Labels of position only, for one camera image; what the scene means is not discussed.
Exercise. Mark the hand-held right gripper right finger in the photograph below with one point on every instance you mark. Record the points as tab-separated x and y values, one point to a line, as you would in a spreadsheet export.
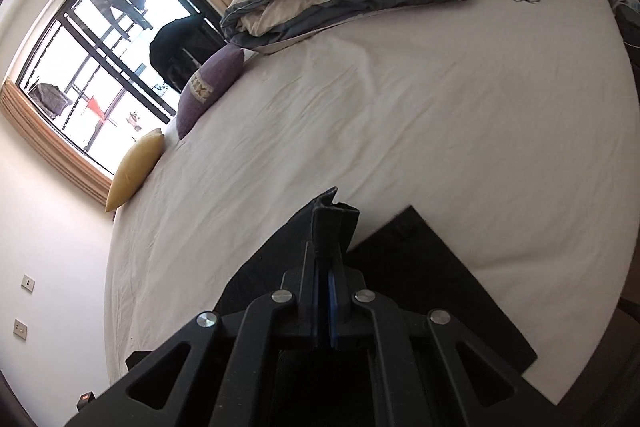
333	312

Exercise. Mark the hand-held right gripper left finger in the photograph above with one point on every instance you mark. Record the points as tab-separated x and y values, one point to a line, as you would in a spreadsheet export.
317	307

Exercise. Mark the black denim pants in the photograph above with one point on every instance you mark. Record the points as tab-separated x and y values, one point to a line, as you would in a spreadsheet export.
425	267

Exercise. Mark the yellow pillow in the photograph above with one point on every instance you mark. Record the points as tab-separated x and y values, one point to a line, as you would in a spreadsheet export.
132	169

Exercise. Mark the purple pillow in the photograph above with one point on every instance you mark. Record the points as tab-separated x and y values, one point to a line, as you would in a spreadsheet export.
210	87

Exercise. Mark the small black orange device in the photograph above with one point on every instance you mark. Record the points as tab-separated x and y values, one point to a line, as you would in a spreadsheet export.
85	400

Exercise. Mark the black jacket on chair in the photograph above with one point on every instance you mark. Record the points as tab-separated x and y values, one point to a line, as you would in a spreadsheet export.
175	47

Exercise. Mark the red cloth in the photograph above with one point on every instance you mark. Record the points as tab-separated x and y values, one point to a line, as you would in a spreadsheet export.
96	108

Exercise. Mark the hanging grey jacket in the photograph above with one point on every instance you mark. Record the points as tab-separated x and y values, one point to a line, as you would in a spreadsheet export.
50	99

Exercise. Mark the white wall socket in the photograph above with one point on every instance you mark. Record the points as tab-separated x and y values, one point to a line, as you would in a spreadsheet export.
27	282
20	328

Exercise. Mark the black balcony door frame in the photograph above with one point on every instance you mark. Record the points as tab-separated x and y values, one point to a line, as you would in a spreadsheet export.
65	14

